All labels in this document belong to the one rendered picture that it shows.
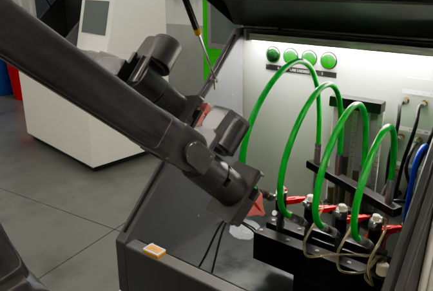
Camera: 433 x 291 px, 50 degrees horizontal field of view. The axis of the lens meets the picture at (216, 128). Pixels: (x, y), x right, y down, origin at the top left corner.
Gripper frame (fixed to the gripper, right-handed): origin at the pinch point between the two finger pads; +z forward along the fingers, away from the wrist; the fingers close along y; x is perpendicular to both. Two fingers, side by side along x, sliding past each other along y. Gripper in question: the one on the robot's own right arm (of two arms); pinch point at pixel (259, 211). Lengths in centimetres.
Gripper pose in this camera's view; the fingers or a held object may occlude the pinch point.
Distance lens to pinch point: 86.3
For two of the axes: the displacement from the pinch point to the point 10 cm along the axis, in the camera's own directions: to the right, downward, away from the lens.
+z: 5.6, 5.2, 6.5
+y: 5.4, -8.2, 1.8
